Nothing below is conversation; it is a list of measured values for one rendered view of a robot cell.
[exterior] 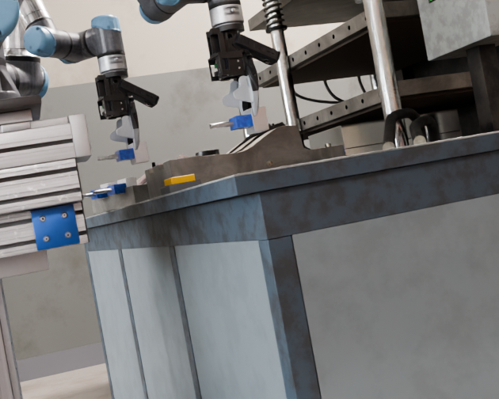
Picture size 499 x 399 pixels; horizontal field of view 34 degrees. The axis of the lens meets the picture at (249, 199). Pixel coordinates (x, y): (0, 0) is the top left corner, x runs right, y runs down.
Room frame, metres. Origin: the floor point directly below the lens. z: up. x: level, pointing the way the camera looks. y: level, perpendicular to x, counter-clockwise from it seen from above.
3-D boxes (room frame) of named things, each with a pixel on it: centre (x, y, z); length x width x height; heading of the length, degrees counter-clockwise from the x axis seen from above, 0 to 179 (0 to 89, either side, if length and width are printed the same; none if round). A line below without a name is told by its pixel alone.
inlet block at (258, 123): (1.85, 0.00, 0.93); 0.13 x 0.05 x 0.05; 113
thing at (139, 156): (2.16, 0.31, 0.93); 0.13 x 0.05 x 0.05; 114
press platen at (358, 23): (3.17, -0.65, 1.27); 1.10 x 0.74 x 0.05; 21
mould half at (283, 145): (2.28, 0.00, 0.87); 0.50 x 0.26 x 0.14; 111
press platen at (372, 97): (3.17, -0.65, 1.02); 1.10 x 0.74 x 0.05; 21
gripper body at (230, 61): (1.85, -0.02, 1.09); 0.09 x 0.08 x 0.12; 113
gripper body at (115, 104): (2.16, 0.30, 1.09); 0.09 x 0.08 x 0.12; 114
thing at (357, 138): (3.08, -0.55, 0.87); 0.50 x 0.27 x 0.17; 111
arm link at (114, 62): (2.16, 0.29, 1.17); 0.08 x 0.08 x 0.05
